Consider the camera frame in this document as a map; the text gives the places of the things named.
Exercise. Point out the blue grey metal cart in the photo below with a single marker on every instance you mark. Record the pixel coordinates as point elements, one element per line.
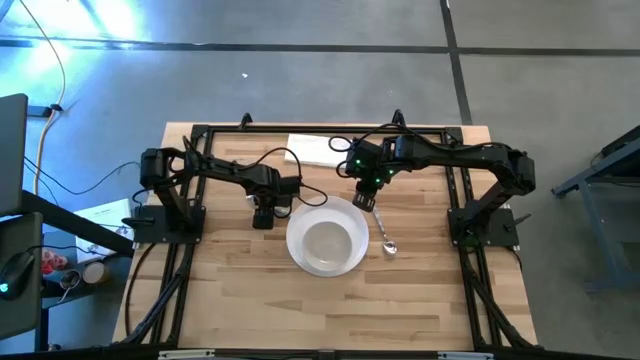
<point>590,175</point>

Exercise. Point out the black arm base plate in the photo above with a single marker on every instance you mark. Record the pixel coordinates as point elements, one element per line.
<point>150,232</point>
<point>500,232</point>

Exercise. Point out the black aluminium table frame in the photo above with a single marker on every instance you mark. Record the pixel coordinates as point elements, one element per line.
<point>270,129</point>

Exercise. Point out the metal cup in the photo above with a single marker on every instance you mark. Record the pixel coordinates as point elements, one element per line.
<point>70,280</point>

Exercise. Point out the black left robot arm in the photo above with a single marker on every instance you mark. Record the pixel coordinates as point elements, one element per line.
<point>225,172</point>

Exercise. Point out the red patterned item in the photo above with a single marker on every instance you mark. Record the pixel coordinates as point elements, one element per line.
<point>52,261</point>

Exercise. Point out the dark grey mouse pad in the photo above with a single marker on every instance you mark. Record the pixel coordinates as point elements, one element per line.
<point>25,320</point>

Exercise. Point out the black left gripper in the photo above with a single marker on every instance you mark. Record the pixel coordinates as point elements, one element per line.
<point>277,195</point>

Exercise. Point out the white folded napkin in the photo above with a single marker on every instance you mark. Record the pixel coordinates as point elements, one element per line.
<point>310,150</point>

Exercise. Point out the black desk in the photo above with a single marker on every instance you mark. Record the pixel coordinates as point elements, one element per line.
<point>75,222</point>

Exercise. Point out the white bowl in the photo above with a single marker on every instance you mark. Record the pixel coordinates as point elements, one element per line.
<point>326,245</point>

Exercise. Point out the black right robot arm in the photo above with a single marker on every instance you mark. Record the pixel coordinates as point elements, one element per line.
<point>460,156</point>

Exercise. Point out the metal fork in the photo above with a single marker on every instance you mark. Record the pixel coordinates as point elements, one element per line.
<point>250,199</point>

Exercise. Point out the white paper booklet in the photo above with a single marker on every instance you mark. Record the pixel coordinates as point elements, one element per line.
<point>105,215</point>

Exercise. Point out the white round plate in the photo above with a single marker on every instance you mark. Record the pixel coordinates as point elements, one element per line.
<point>327,207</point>

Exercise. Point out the black computer mouse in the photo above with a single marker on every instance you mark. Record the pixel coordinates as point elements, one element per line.
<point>17,272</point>

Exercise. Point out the white light bar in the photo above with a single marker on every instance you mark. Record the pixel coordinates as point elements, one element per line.
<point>465,355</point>
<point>187,354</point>

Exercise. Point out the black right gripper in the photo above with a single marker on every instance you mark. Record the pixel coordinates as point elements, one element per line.
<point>370,165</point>

